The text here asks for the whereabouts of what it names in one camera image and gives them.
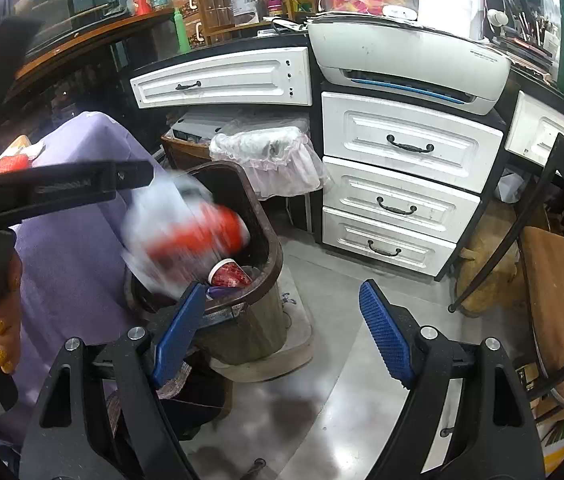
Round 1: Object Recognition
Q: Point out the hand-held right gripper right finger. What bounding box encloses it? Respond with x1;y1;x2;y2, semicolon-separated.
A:
359;280;547;480

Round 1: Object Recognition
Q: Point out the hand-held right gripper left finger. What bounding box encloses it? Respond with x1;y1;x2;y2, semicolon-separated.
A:
19;282;207;480

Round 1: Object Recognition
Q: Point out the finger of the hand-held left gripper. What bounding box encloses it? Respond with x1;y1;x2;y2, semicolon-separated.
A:
0;15;46;128
0;159;156;225

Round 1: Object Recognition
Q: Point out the purple plastic pouch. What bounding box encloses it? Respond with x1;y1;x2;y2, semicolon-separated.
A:
206;286;243;302

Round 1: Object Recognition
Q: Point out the red patterned cup white lid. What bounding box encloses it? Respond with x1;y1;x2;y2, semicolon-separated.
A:
207;258;253;289

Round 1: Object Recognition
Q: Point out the dark brown trash bin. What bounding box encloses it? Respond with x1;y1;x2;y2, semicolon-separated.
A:
127;160;289;367

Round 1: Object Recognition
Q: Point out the white plastic bag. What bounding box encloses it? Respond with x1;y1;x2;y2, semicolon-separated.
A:
121;172;210;297

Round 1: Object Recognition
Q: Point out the wooden counter shelf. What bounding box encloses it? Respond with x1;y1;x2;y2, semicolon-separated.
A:
12;7;175;86

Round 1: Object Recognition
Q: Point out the purple floral tablecloth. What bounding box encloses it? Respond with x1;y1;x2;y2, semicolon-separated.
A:
0;110;173;441

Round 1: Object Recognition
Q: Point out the small white cabinet drawer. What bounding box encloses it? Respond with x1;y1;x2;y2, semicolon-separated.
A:
322;206;458;277

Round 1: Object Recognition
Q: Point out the tan sack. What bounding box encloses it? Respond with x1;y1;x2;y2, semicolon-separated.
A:
454;200;522;317

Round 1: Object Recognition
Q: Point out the middle white cabinet drawer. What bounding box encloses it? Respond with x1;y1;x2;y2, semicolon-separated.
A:
322;156;481;252

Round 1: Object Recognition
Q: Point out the green bottle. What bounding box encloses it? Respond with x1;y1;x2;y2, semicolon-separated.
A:
174;7;191;52

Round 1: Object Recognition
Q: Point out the black metal chair wooden seat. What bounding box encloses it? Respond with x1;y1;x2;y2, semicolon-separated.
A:
448;134;564;407

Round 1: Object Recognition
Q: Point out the wide white drawer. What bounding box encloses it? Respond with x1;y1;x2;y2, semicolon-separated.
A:
129;46;313;110

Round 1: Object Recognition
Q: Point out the waste basket with pink liner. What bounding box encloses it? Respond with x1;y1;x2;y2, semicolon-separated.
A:
208;126;323;198

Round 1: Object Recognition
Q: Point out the large white cabinet drawer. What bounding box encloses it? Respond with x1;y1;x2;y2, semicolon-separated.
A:
321;91;505;193

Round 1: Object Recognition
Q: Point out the white side desk drawer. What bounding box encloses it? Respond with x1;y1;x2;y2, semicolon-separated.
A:
504;91;564;168

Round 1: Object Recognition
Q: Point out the white printer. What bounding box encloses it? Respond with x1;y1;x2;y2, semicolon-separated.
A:
308;16;512;116

